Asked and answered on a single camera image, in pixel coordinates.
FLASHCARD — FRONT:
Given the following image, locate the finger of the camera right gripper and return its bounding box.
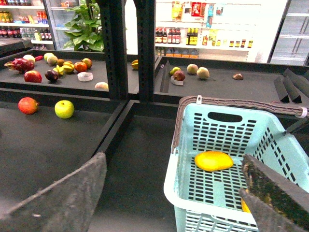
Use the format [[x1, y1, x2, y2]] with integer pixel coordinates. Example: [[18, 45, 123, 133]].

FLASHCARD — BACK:
[[239, 154, 309, 232]]

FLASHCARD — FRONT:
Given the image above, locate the camera left gripper finger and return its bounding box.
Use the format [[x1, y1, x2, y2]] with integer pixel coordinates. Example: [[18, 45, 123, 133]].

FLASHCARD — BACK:
[[0, 152, 107, 232]]

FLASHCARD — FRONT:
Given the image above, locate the light blue plastic basket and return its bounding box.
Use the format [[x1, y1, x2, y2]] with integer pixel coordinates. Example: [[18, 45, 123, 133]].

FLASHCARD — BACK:
[[164, 102, 309, 232]]

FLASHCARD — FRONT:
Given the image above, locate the orange yellow mango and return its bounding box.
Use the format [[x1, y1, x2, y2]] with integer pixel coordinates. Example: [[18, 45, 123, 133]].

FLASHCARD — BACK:
[[194, 151, 234, 172]]

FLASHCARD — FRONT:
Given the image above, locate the brown basket handle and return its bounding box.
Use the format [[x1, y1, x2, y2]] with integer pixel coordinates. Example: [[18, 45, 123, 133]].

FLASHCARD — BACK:
[[171, 95, 309, 151]]

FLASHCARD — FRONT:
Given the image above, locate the red mango fruit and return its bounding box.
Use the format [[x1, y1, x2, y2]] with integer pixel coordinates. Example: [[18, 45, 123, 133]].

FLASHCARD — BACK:
[[24, 70, 42, 83]]

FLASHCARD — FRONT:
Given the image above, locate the green apple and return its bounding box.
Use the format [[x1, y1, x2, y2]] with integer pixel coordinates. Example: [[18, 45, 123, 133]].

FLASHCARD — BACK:
[[55, 100, 74, 119]]

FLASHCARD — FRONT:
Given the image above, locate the dark purple fruit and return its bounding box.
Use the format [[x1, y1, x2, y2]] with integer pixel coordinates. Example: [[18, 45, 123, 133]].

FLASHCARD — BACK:
[[44, 70, 58, 83]]

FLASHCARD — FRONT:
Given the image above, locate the yellow star fruit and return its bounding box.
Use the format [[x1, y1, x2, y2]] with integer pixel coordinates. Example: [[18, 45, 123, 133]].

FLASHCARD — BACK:
[[53, 61, 74, 76]]

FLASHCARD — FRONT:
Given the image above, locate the orange persimmon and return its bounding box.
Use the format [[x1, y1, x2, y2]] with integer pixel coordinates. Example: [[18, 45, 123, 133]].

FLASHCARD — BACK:
[[74, 61, 88, 73]]

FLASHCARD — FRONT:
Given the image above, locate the pink dragon fruit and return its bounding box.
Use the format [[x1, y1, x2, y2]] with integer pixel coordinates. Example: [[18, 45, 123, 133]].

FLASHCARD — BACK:
[[4, 58, 34, 73]]

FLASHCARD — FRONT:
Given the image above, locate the tan pear fruit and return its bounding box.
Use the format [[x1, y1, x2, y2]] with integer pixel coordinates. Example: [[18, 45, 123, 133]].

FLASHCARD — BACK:
[[197, 67, 210, 79]]

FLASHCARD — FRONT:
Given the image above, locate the tan round fruit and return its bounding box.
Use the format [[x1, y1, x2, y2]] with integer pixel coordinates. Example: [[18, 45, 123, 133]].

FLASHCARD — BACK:
[[187, 64, 198, 75]]

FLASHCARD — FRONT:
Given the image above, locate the green potted plant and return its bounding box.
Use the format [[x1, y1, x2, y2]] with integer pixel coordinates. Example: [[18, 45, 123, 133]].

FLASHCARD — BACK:
[[63, 0, 104, 52]]

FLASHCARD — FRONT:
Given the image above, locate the black shelf post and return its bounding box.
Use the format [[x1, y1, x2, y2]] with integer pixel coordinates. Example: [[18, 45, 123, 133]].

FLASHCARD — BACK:
[[134, 0, 155, 102], [96, 0, 128, 100]]

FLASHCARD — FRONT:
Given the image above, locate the black shelf post right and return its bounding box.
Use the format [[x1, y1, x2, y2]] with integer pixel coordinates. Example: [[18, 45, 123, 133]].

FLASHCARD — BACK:
[[134, 0, 155, 102]]

